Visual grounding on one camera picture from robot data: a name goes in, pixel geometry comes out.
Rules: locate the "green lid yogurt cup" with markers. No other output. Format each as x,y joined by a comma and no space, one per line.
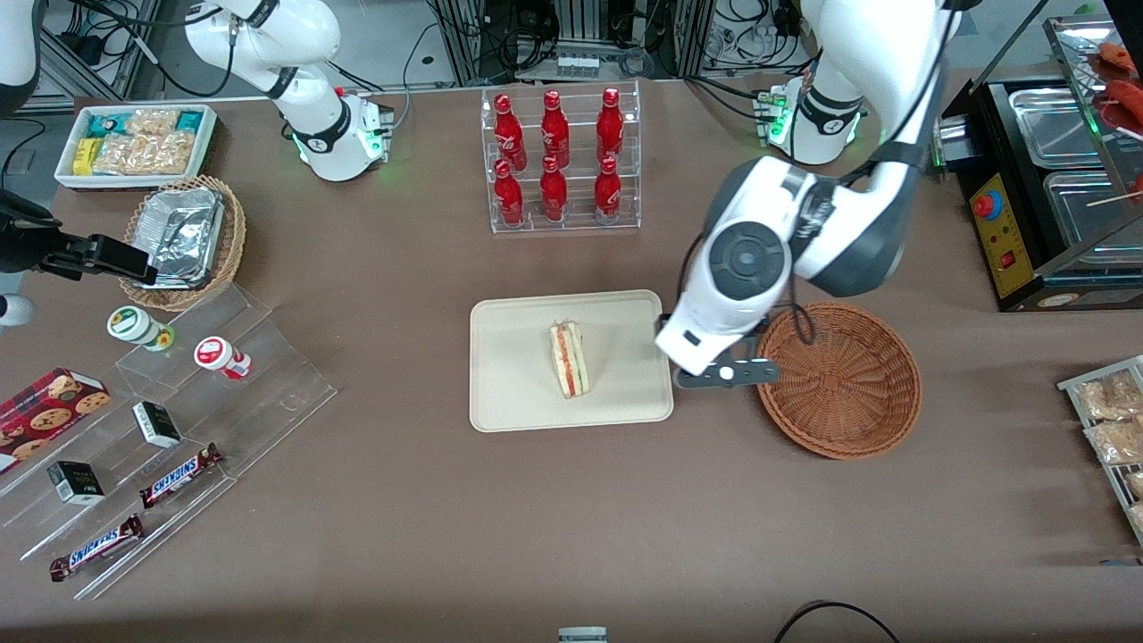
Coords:
132,323

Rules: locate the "small black box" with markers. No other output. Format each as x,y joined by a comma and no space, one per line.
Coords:
157,424
76,482

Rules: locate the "snickers chocolate bar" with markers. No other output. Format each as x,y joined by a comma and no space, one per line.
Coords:
96,547
179,476

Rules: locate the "small grey device box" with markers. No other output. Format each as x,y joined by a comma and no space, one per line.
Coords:
951,143

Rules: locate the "light wicker basket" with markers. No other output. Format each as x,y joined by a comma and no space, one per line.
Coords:
234,241

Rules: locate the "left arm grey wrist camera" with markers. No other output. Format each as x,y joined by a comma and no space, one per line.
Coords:
741,372

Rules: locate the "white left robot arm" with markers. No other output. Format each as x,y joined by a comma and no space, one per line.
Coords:
857,241

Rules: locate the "small grey object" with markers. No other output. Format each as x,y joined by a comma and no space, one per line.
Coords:
582,635

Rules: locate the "large clear cracker bag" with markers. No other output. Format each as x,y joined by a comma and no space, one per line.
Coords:
143,154

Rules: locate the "clear bag of crackers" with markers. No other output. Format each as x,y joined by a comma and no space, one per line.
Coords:
1116,442
1136,484
1138,520
1107,397

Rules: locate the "red chocolate chip cookie box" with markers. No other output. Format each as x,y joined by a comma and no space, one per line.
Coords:
49,411

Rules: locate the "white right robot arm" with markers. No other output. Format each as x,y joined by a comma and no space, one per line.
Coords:
312,134

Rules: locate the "red lid yogurt cup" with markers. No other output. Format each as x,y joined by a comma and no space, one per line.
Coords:
216,354

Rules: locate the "brown wicker basket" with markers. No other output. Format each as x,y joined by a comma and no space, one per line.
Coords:
848,384

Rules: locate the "aluminium foil container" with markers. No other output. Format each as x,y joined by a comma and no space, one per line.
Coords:
183,237

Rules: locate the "clear acrylic stepped display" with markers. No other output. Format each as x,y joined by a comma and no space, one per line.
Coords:
259,393

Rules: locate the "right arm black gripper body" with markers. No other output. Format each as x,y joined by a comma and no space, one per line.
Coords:
20,239

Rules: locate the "teal snack pack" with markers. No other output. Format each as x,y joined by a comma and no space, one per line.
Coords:
103,125
189,121

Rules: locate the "aluminium frame rack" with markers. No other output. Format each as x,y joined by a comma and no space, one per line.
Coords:
464,40

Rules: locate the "beige plastic tray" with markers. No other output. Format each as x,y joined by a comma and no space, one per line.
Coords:
509,375

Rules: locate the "small clear cracker bag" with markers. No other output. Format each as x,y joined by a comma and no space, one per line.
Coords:
152,122

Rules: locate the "white power strip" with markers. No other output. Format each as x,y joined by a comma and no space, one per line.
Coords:
578,65

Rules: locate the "clear acrylic bottle rack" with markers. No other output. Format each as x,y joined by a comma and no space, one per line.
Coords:
576,228

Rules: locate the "white plastic bin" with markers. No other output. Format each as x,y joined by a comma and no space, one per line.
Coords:
210,134

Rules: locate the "black hot food display appliance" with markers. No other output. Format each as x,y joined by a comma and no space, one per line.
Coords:
1005,241

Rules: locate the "yellow snack pack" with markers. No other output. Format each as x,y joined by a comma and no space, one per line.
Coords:
84,156

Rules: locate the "red cola bottle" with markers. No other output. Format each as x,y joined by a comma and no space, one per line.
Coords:
509,129
509,196
607,192
610,125
554,192
554,129

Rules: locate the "stainless steel pan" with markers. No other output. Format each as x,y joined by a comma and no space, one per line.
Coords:
1054,125
1085,219

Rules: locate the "triangular sandwich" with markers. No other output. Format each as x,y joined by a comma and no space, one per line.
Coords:
570,362

